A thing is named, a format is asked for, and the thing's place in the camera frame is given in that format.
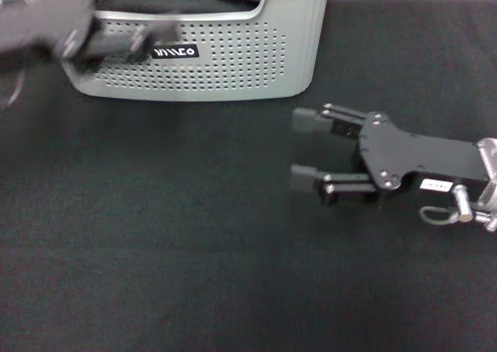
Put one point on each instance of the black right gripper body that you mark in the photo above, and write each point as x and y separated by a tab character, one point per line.
407	157

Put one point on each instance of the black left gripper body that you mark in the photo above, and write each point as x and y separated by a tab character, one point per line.
46	21

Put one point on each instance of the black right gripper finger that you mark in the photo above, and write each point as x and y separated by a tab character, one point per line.
304	178
306	119

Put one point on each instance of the grey perforated storage box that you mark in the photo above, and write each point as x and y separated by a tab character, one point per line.
233	56

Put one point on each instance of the black tablecloth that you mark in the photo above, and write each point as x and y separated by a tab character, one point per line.
155	231

